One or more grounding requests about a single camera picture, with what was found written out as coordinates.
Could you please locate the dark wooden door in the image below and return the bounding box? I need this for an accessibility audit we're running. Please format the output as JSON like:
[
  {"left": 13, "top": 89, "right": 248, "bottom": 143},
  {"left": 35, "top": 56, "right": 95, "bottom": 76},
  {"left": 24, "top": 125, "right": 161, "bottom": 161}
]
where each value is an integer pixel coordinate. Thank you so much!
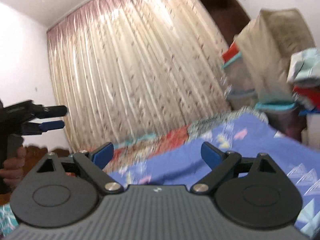
[{"left": 200, "top": 0, "right": 250, "bottom": 46}]

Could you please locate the upper clear storage bin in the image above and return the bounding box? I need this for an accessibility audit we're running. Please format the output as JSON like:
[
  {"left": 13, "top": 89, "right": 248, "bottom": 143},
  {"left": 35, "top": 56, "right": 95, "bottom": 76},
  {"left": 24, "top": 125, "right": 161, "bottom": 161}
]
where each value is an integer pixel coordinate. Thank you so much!
[{"left": 222, "top": 42, "right": 258, "bottom": 110}]

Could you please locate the beige fabric storage bag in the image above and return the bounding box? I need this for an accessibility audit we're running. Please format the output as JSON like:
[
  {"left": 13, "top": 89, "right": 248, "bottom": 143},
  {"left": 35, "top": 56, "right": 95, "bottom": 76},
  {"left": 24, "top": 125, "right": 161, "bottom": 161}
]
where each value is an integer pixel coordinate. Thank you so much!
[{"left": 234, "top": 8, "right": 316, "bottom": 103}]

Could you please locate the dark wooden headboard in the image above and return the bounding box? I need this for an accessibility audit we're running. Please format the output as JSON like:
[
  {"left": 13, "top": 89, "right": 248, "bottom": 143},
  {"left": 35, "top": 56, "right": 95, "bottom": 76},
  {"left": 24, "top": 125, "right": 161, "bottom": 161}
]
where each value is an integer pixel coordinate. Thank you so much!
[{"left": 0, "top": 144, "right": 71, "bottom": 205}]

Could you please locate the beige floral curtain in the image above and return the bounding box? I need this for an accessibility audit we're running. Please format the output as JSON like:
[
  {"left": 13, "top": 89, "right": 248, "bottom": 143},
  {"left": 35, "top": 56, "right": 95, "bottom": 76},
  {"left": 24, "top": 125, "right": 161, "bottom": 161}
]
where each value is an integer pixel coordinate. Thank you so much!
[{"left": 47, "top": 0, "right": 229, "bottom": 151}]

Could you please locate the red folded garment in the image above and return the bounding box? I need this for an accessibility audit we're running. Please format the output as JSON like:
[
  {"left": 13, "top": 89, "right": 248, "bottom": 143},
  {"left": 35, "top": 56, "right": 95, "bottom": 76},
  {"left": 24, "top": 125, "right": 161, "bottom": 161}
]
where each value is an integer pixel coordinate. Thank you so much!
[{"left": 293, "top": 86, "right": 320, "bottom": 110}]

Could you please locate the white laundry basket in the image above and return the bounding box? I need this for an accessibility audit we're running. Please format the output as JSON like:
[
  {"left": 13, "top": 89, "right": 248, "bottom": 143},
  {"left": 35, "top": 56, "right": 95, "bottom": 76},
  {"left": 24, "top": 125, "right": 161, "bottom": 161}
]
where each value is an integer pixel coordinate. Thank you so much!
[{"left": 301, "top": 114, "right": 320, "bottom": 150}]

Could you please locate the teal white patterned blanket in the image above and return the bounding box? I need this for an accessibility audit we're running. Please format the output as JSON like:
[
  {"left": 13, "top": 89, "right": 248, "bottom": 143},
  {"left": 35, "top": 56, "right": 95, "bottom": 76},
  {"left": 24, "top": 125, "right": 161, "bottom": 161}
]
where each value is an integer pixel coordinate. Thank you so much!
[{"left": 0, "top": 203, "right": 18, "bottom": 238}]

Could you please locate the person's left hand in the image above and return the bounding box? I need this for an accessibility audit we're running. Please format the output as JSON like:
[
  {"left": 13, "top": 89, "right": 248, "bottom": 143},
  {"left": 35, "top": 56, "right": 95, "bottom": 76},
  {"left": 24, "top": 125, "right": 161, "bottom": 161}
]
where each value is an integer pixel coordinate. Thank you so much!
[{"left": 1, "top": 145, "right": 26, "bottom": 189}]

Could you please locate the clear bin with teal lid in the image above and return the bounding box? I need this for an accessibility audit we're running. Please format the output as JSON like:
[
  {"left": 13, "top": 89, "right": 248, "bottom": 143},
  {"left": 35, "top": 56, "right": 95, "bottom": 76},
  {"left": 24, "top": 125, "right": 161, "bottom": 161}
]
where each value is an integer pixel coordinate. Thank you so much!
[{"left": 255, "top": 102, "right": 306, "bottom": 141}]

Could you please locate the blue patterned bed sheet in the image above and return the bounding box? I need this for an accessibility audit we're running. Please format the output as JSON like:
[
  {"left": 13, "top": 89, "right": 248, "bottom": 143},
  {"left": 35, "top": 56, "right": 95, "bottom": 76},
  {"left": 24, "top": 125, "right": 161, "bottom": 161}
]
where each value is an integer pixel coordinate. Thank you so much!
[{"left": 108, "top": 110, "right": 319, "bottom": 238}]

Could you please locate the red patterned quilt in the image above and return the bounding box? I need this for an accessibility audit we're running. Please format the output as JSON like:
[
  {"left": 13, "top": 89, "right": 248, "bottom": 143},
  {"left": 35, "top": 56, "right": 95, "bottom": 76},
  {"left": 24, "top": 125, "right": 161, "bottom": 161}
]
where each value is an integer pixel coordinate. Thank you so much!
[{"left": 106, "top": 123, "right": 193, "bottom": 173}]

